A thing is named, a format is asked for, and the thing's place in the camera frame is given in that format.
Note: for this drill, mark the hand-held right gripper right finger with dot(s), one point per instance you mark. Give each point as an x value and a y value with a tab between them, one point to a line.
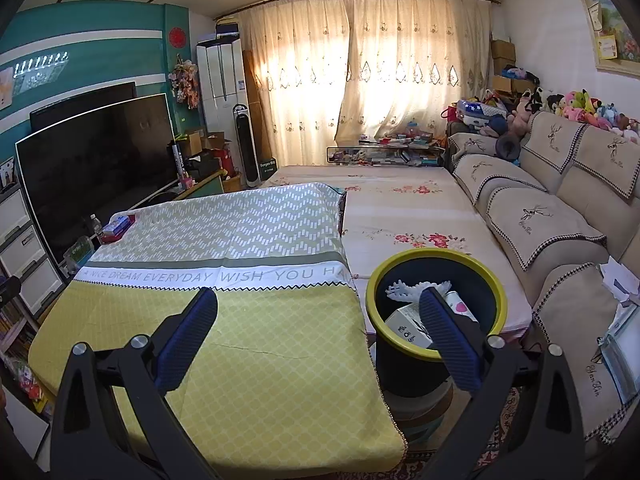
450	340

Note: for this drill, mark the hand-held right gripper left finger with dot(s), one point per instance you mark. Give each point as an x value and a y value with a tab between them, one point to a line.
185	340

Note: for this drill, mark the white pink printed packet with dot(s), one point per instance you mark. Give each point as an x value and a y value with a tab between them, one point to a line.
462	306

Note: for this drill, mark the white box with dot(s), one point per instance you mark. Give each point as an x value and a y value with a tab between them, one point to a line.
407	325

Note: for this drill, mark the black bin with yellow rim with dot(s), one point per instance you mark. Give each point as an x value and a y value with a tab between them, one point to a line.
400	375

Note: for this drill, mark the white plastic drawer unit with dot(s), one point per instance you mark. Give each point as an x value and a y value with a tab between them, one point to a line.
25	260

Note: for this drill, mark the yellow and green tablecloth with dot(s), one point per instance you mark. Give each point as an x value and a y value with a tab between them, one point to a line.
250	335

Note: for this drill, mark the round stool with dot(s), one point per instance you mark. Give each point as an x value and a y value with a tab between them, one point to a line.
425	410

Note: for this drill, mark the colourful floor clutter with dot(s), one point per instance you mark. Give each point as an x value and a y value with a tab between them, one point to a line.
30	385

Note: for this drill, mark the clear water bottle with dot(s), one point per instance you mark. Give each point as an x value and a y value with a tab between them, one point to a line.
96	229

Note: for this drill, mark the framed photos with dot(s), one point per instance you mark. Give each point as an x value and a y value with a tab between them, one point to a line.
7	175

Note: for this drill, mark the pink and blue packet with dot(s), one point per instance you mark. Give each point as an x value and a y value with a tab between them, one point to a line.
119	227

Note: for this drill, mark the floral bed sheet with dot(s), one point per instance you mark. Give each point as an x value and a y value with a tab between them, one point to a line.
400	210

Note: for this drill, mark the large curved television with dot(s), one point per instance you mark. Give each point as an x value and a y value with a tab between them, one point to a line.
100	175

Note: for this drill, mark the beige sofa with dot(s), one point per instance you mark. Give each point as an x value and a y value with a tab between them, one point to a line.
550	230

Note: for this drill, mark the wooden television cabinet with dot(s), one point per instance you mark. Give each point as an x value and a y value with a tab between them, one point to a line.
200	190

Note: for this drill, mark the stack of pale booklets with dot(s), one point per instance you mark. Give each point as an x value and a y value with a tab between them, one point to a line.
622	355

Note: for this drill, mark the black tall can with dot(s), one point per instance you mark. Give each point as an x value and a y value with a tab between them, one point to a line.
179	160

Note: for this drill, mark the loose white papers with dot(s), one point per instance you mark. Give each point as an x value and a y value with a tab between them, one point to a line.
620	280

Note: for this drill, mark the red fire extinguisher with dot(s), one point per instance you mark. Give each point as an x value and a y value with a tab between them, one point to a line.
227	160

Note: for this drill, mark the dark green box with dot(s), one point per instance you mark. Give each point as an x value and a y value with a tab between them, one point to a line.
267	171

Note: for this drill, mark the cluttered glass coffee table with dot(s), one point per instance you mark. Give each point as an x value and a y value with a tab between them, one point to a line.
385	154

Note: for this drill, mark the open cardboard boxes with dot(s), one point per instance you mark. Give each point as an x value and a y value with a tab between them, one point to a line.
200	142

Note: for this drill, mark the black flat television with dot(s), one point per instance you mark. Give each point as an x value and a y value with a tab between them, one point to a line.
80	105

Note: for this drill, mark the grey round pillow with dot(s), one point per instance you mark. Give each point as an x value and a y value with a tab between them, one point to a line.
509	147

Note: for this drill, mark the black and white tower fan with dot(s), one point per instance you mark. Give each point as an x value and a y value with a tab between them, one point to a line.
245	145

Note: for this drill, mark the blue patterned bag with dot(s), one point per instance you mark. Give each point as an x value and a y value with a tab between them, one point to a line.
475	114

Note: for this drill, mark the artificial flower wreath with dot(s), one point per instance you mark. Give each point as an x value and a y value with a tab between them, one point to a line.
185	84

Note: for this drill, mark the pile of plush toys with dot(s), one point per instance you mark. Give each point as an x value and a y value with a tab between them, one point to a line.
580	107

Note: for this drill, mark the cream embroidered curtain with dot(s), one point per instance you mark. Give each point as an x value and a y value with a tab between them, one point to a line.
415	60
300	75

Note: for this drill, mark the stack of cardboard boxes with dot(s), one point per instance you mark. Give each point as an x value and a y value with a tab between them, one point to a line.
502	55

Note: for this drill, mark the box on air conditioner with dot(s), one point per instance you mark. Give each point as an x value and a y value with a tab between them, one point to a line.
227	30

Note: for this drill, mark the cartoon wall poster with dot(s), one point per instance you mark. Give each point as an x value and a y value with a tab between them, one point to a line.
6	87

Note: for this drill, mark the red round wall decoration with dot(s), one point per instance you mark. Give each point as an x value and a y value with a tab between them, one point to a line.
177	37

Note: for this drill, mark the framed wall picture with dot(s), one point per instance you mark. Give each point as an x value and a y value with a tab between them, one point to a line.
620	30

